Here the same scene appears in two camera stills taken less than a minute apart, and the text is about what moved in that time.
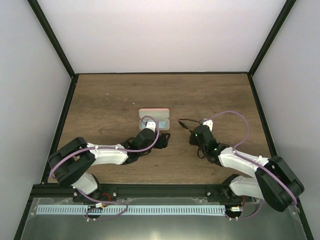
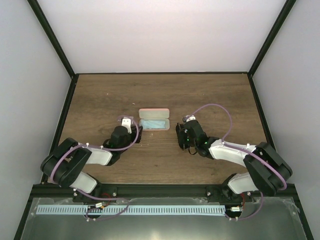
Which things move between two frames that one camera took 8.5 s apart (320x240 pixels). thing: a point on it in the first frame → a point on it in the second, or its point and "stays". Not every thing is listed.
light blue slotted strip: [130, 209] stays
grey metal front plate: [264, 225] stays
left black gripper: [162, 143] → [138, 140]
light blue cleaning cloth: [162, 124] stays
